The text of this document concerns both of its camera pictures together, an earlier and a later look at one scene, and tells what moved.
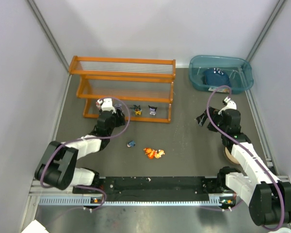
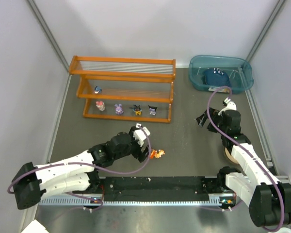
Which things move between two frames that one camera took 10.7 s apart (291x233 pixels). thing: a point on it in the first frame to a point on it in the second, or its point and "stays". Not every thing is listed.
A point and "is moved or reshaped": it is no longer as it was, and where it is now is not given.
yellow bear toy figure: (150, 152) stays
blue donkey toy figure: (131, 143) is moved or reshaped
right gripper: (209, 117) stays
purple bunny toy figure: (118, 106) stays
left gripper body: (120, 116) to (137, 150)
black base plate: (156, 189) stays
